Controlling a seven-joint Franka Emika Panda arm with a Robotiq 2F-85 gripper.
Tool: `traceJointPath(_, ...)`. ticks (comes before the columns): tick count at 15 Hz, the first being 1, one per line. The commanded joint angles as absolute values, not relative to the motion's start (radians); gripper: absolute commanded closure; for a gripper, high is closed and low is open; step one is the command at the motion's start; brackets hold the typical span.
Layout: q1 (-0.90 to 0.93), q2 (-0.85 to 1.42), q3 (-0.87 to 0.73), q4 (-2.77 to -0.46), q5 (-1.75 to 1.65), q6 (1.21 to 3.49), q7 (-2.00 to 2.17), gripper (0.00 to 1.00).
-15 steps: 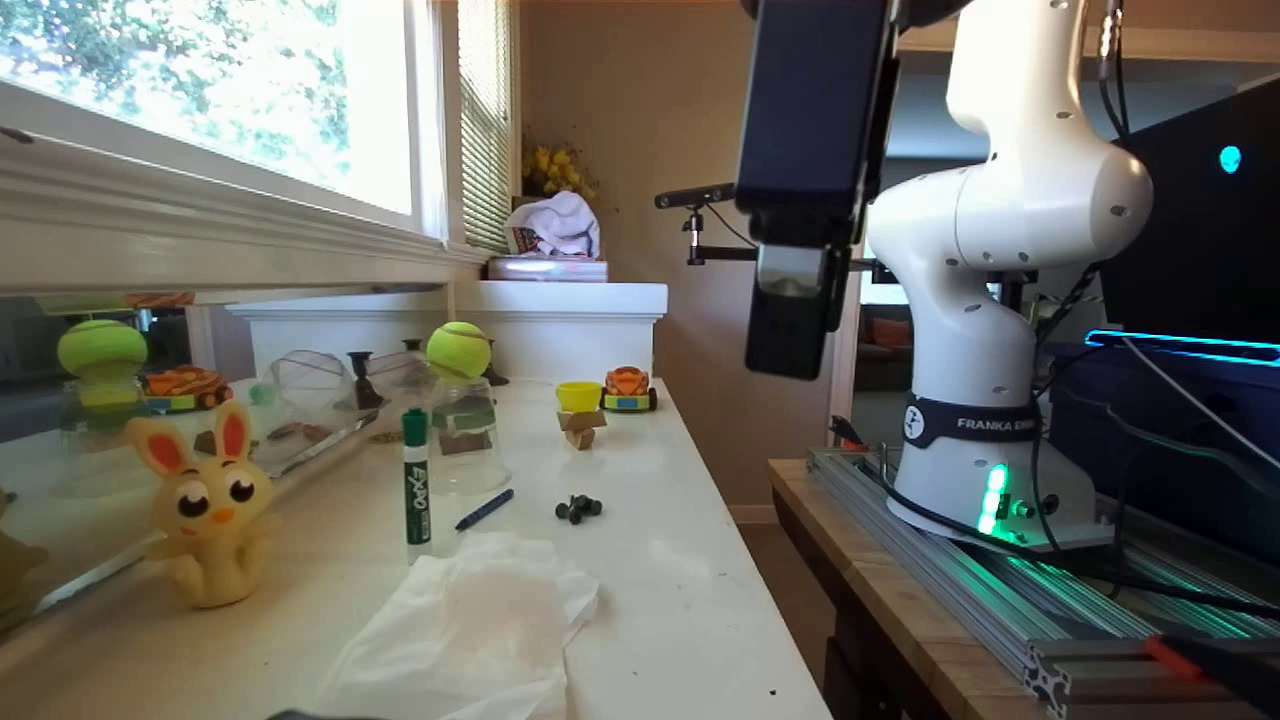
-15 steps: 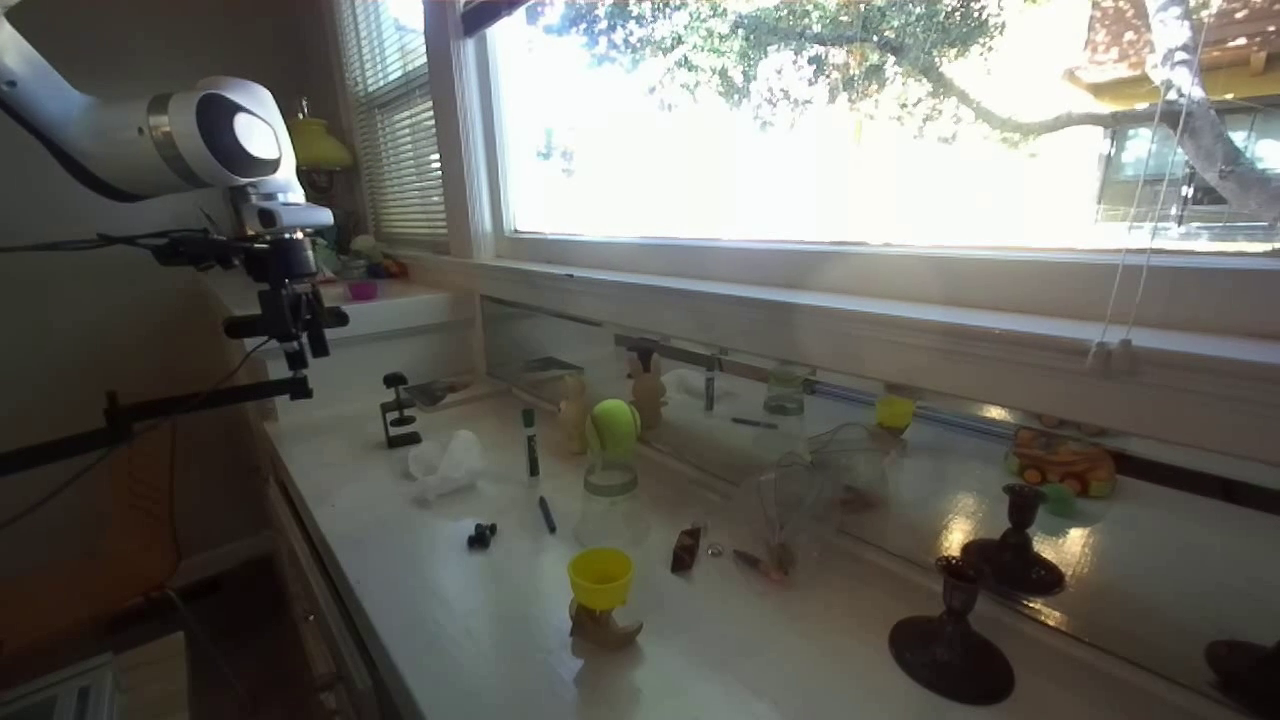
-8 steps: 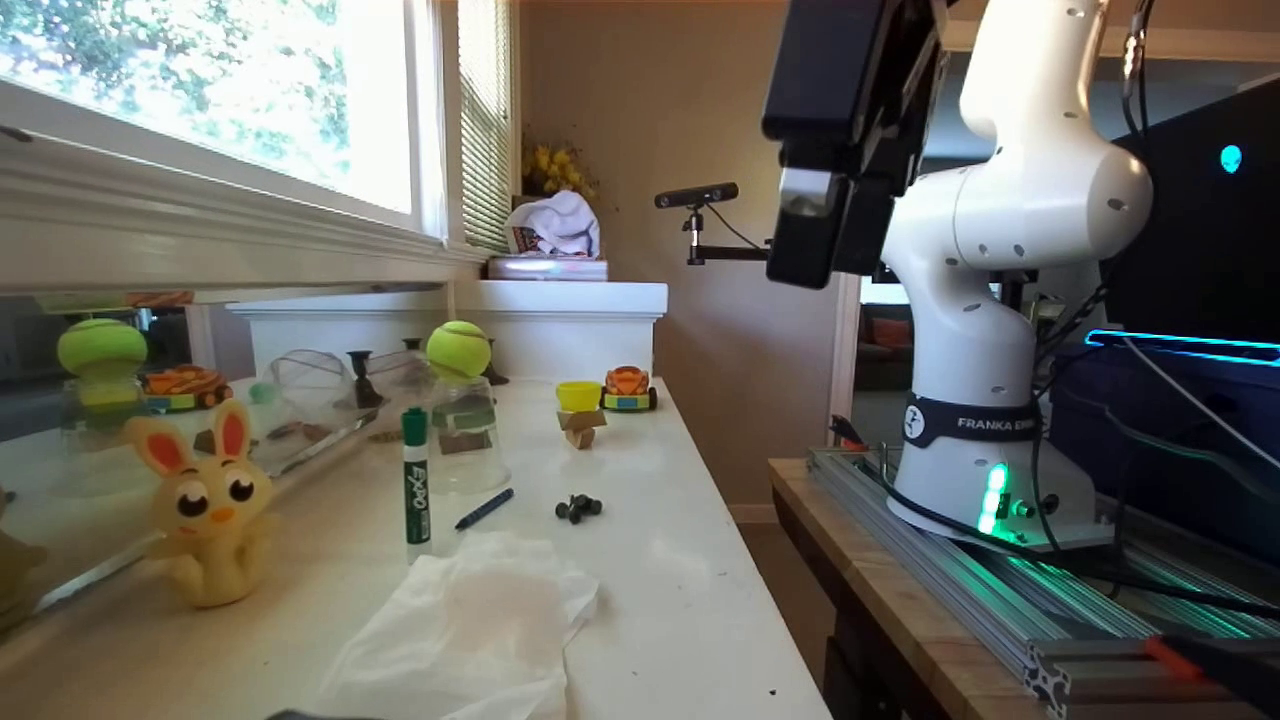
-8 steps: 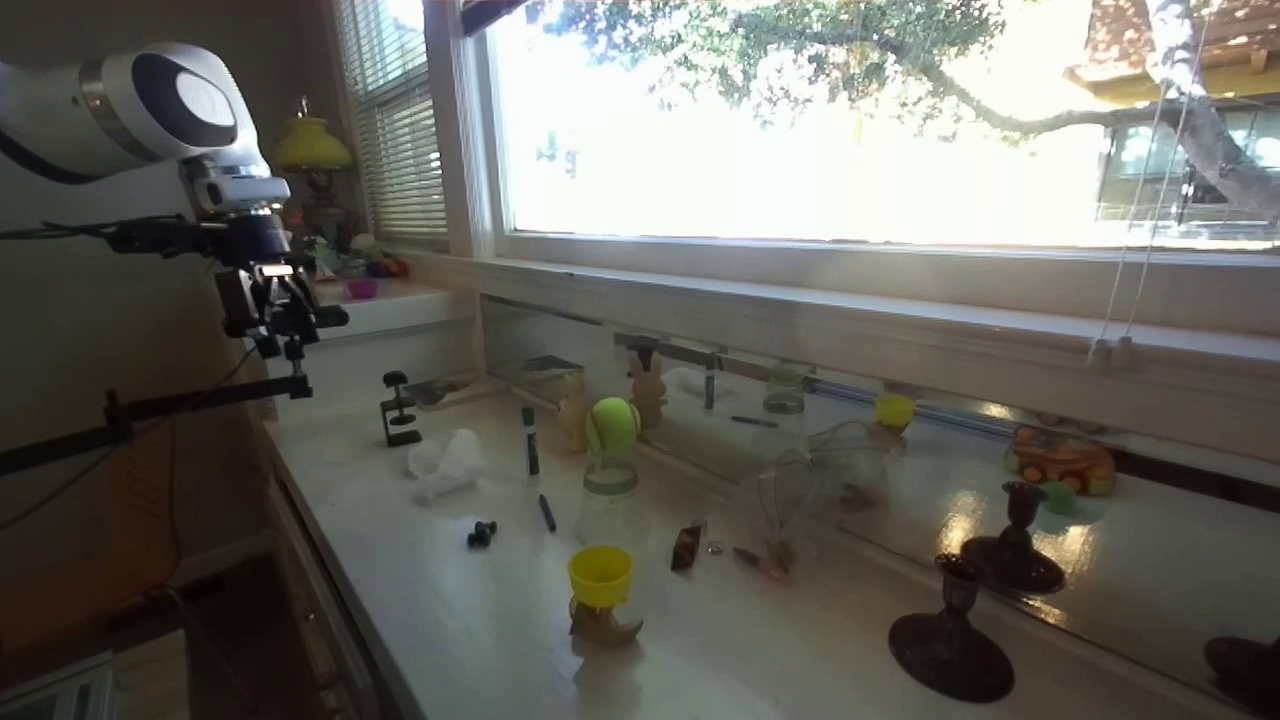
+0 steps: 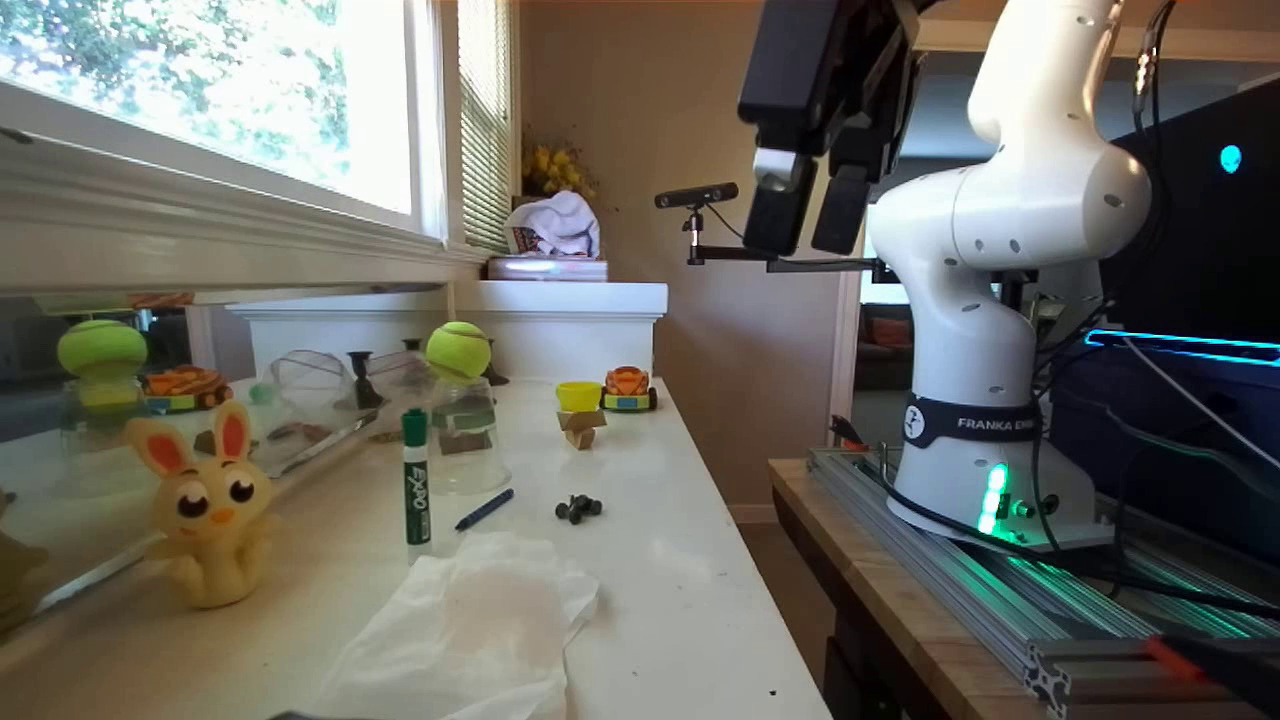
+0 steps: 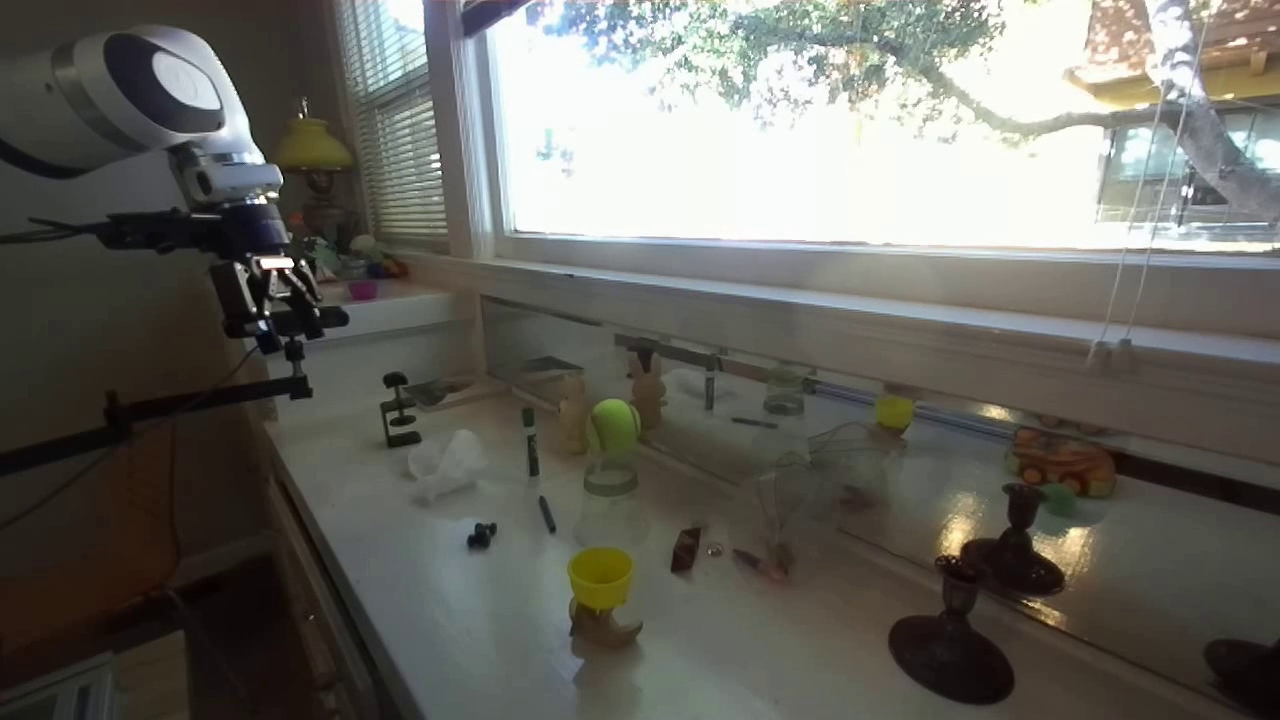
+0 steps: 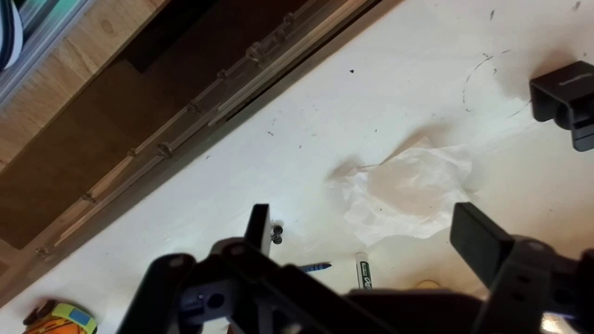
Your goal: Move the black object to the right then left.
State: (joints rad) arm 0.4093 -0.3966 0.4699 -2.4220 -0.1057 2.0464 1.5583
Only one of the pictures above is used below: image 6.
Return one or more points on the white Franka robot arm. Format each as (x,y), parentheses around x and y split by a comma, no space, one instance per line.
(83,107)

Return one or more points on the green dry-erase marker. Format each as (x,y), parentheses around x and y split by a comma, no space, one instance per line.
(530,455)

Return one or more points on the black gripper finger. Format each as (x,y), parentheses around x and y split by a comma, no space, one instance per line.
(304,324)
(231,284)

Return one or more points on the black clamp object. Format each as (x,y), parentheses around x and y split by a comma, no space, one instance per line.
(402,426)

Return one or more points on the clear glass jar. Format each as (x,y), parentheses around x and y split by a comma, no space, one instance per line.
(610,470)

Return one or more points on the crumpled white tissue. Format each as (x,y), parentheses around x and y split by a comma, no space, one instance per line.
(446,466)

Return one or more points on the clear glass dish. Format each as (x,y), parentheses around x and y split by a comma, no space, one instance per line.
(610,524)

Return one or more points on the yellow plastic cup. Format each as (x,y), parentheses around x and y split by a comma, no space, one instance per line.
(600,576)

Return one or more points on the small black bolt piece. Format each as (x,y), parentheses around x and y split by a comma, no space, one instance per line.
(483,533)

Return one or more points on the black pen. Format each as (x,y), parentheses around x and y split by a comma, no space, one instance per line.
(544,515)

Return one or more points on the small brown figurine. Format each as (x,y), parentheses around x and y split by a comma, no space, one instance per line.
(685,548)

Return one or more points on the clear drinking glass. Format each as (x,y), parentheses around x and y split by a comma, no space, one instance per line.
(786,515)

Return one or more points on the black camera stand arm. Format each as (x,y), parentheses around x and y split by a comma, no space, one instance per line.
(200,398)

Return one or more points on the black candle holder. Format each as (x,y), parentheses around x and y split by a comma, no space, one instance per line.
(951,655)

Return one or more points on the black wrist stereo camera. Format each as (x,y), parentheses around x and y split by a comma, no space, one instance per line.
(144,230)

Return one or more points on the long leaning mirror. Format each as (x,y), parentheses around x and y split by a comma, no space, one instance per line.
(1147,533)

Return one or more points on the white window blind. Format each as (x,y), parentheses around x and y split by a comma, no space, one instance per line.
(402,134)

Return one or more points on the brown wooden figure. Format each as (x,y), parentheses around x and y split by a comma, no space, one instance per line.
(604,625)

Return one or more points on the small pink bowl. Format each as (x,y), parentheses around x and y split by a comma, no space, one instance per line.
(361,288)

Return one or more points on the black stereo camera bar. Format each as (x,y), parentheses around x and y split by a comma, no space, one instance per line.
(336,317)

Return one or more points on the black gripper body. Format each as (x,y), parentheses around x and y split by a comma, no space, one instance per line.
(247,233)

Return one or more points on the yellow table lamp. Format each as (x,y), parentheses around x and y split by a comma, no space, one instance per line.
(313,146)

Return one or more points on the white window frame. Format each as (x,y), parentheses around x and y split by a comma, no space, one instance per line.
(864,284)

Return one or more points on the yellow-green tennis ball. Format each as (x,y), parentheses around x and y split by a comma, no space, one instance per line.
(615,420)

